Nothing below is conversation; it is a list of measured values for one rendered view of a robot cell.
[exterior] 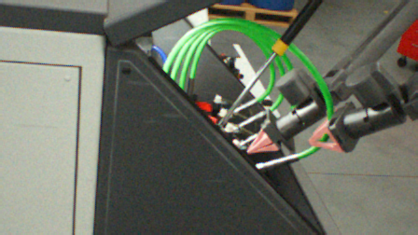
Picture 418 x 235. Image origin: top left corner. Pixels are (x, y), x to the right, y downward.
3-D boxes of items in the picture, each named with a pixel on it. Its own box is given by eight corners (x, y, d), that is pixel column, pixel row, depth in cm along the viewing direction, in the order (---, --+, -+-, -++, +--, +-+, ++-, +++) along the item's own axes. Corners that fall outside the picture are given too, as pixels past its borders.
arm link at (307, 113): (331, 117, 117) (329, 107, 122) (313, 93, 115) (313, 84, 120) (305, 133, 119) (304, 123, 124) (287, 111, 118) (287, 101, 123)
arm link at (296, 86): (354, 89, 118) (333, 89, 126) (324, 49, 115) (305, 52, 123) (317, 126, 115) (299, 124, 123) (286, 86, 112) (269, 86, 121)
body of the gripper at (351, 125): (327, 128, 103) (358, 117, 98) (343, 103, 110) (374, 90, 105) (343, 155, 104) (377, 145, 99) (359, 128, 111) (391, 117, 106)
